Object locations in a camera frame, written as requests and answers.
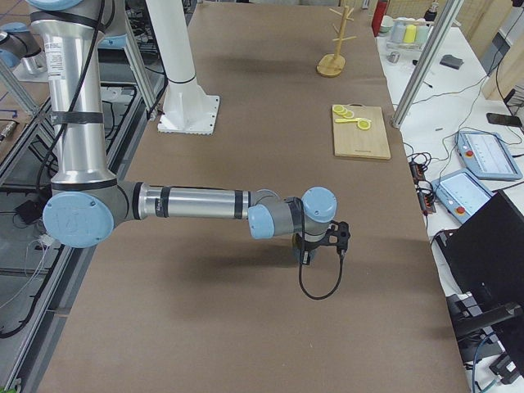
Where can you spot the dark teal cup yellow inside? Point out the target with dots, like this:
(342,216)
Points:
(303,251)

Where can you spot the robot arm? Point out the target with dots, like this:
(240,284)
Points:
(88,201)
(18,46)

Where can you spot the wooden cup storage rack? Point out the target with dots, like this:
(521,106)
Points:
(332,64)

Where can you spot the grey cup on tray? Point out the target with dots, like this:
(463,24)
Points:
(398,32)

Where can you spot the yellow cup on tray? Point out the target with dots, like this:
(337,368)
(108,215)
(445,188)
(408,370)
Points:
(410,34)

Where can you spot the light blue cup on tray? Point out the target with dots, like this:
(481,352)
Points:
(422,33)

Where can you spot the yellow plastic knife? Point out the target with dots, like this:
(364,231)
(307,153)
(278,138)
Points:
(344,120)

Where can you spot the bamboo cutting board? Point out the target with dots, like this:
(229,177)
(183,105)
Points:
(351,141)

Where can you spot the upper overlapping lemon slice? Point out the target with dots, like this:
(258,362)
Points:
(349,114)

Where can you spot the lemon slice beside knife blade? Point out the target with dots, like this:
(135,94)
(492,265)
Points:
(364,126)

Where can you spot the near teach pendant tablet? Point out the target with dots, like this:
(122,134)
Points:
(461,193)

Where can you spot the teach pendant tablet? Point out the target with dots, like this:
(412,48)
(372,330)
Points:
(461,193)
(486,156)

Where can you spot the red cylinder bottle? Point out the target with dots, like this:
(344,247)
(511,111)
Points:
(379,12)

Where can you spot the far teach pendant tablet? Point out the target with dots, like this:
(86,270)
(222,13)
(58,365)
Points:
(486,156)

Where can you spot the black smartphone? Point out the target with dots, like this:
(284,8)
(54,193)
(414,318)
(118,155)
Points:
(505,120)

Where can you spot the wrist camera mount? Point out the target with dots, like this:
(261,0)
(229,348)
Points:
(337,237)

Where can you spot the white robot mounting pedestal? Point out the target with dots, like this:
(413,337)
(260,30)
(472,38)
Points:
(186,107)

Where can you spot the aluminium frame post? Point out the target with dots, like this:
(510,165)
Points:
(436,38)

